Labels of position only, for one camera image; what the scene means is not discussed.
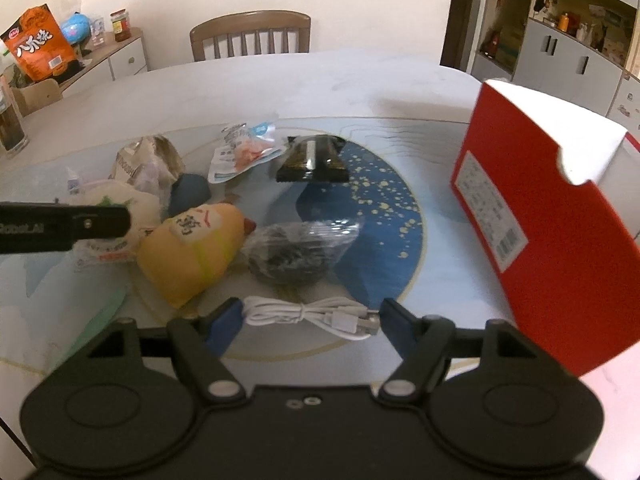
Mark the drinking glass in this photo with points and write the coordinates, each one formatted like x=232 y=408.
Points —
x=11 y=120

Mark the black snack packet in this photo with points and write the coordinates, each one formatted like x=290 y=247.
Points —
x=312 y=160

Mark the orange snack bag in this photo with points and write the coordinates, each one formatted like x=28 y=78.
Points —
x=40 y=42

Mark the red and white cardboard box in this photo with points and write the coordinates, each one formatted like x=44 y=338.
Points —
x=550 y=240

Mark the clear glass jar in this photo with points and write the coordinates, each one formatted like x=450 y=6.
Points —
x=98 y=31

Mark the dark wooden door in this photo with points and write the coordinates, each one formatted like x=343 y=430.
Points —
x=465 y=25

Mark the white patterned desktop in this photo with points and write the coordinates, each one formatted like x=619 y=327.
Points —
x=350 y=85

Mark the silver foil bag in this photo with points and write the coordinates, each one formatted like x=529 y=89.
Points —
x=145 y=152

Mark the yellow plush toy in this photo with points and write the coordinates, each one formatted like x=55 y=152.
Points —
x=195 y=255

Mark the white packet with green print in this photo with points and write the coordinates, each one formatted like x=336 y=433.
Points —
x=107 y=255

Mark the clear bag of black pieces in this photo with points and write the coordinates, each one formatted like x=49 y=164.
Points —
x=295 y=252

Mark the red-lidded jar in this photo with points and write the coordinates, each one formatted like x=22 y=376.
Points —
x=120 y=25

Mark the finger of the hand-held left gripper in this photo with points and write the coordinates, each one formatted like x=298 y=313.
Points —
x=107 y=221

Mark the white display cabinet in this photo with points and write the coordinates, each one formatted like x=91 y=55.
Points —
x=575 y=60

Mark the blue round toy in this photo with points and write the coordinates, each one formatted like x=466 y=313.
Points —
x=76 y=27

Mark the small white bottle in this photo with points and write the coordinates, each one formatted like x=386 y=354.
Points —
x=74 y=181

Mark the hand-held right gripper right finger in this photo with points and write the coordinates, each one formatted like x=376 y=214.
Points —
x=395 y=325

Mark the white sideboard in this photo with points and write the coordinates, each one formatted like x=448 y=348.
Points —
x=125 y=60

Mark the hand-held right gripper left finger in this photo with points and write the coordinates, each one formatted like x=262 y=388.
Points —
x=223 y=321

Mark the wooden chair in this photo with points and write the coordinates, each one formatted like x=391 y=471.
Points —
x=250 y=35
x=37 y=95

